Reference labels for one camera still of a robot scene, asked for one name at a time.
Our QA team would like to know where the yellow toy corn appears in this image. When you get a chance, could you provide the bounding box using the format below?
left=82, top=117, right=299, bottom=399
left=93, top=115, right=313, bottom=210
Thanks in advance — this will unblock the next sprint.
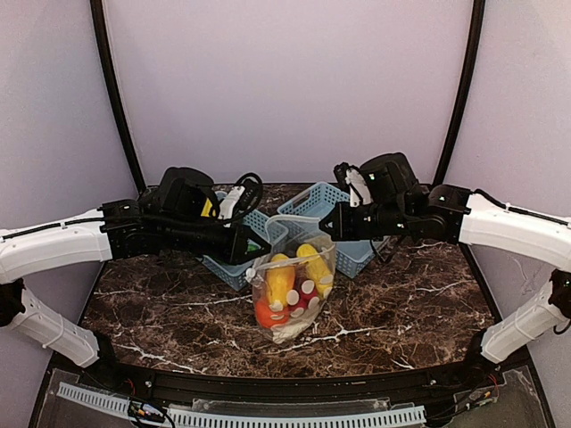
left=296, top=243, right=334, bottom=286

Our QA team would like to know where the clear dotted zip top bag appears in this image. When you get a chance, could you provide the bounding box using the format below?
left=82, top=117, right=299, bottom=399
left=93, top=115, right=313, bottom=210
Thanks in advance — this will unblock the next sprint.
left=246, top=214, right=336, bottom=344

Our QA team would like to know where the orange toy fruit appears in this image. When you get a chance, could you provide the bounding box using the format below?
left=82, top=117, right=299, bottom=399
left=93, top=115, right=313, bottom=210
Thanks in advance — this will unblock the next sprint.
left=254, top=299, right=289, bottom=329

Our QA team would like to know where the red toy strawberry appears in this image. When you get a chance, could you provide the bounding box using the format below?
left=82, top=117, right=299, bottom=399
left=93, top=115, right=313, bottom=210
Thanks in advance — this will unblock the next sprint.
left=286, top=279, right=319, bottom=318

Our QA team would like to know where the white toy radish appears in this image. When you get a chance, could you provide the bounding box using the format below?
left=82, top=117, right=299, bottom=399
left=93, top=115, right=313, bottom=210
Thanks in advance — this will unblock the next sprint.
left=271, top=312, right=319, bottom=344

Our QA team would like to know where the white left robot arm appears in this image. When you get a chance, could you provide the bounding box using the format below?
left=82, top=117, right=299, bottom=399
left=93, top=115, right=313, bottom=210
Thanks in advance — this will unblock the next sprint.
left=1, top=167, right=271, bottom=368

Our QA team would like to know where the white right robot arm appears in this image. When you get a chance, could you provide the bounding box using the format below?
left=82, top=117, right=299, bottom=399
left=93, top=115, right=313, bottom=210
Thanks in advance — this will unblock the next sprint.
left=319, top=152, right=570, bottom=365

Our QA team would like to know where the small blue perforated basket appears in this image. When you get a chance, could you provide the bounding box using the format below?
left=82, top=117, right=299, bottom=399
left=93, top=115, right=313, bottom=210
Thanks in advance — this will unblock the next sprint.
left=202, top=210, right=288, bottom=291

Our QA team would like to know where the yellow green toy banana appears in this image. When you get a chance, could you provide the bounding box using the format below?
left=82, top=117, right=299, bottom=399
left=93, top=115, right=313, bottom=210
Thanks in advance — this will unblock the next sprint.
left=201, top=198, right=219, bottom=218

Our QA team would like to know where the large blue perforated basket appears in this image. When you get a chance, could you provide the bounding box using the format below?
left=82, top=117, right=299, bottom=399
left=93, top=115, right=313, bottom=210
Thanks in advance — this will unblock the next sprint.
left=277, top=181, right=392, bottom=280

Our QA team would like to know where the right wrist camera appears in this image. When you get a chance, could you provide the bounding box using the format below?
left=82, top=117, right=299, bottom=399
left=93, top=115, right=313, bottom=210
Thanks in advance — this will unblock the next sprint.
left=334, top=162, right=372, bottom=208

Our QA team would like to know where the black front table rail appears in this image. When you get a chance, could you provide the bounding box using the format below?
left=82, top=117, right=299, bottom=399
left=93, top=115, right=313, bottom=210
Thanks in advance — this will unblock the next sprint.
left=83, top=363, right=492, bottom=404

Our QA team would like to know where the white slotted cable duct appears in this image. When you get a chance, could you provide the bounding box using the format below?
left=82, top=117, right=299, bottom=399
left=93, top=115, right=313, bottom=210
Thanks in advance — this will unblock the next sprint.
left=56, top=382, right=426, bottom=427

